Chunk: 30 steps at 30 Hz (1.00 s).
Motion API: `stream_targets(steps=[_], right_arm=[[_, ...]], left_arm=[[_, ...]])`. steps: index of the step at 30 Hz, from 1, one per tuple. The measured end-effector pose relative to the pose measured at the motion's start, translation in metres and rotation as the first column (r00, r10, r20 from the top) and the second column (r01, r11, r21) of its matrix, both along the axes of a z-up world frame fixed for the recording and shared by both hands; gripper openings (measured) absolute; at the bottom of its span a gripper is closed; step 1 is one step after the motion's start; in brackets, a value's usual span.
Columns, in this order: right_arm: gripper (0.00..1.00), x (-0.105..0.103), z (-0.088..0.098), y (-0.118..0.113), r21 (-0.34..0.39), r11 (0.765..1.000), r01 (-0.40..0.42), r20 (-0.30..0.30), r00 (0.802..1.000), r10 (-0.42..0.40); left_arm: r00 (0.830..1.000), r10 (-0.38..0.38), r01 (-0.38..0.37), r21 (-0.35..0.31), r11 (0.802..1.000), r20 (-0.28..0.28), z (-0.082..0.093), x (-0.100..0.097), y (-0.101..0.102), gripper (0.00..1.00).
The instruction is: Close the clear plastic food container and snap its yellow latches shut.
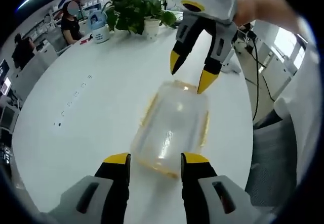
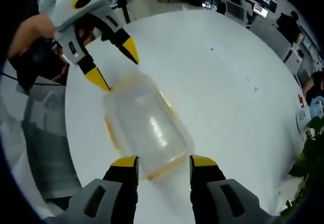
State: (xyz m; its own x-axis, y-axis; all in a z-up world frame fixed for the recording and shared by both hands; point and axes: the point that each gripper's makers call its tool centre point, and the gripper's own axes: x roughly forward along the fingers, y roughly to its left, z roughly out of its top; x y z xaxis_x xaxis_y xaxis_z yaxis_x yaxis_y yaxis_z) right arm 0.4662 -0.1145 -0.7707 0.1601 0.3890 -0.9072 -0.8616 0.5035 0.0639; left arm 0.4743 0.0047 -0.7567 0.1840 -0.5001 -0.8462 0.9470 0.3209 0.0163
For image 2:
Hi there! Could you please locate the clear container with yellow buckles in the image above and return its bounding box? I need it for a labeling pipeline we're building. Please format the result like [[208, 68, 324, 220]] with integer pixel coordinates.
[[102, 73, 196, 182]]

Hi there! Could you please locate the thin black cable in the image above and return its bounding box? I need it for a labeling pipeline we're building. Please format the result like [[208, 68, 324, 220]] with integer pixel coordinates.
[[0, 72, 65, 86]]

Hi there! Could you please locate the potted green plant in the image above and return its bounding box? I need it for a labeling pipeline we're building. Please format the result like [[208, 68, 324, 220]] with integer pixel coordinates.
[[286, 116, 324, 221]]

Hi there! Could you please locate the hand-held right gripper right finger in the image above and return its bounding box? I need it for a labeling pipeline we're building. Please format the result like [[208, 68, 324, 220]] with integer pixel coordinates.
[[189, 154, 262, 224]]

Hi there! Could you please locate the person's left hand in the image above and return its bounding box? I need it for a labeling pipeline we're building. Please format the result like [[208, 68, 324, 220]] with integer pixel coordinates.
[[9, 13, 56, 59]]

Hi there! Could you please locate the small bright monitor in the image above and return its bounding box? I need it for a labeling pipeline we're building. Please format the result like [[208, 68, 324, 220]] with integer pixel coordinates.
[[253, 3, 269, 19]]

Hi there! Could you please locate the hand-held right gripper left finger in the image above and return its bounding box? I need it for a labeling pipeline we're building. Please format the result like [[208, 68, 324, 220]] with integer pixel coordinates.
[[66, 155, 140, 224]]

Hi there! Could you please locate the black tripod stand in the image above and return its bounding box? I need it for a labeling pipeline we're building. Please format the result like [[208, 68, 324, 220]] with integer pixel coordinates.
[[111, 0, 132, 24]]

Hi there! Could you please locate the grey mesh chair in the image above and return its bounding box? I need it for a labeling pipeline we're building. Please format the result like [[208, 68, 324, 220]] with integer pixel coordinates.
[[21, 82, 86, 209]]

